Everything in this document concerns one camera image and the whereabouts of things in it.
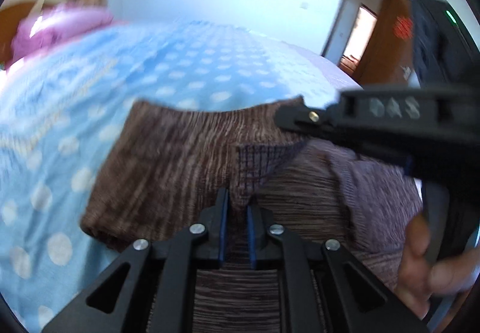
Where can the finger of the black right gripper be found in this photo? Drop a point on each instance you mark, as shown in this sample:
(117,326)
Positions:
(302,118)

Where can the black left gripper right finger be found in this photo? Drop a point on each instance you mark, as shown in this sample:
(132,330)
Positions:
(322,286)

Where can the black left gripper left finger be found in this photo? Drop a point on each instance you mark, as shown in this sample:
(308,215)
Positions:
(150,287)

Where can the brown knitted sun-pattern sweater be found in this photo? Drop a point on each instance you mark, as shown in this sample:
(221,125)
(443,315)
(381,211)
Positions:
(168,165)

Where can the brown wooden door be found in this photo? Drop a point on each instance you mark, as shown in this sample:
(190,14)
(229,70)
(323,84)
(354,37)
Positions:
(386,59)

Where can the red double happiness decal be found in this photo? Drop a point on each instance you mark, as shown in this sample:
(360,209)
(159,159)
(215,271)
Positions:
(403,27)

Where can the blue pink patterned bed sheet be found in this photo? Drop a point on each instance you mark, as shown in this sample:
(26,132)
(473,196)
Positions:
(62,110)

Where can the folded pink blanket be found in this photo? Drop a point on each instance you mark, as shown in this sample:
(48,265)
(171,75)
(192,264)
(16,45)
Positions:
(55,26)

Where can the cream wooden headboard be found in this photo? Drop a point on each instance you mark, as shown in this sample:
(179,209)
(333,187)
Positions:
(12,13)

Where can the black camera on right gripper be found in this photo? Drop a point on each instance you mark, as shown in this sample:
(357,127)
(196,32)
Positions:
(444,52)

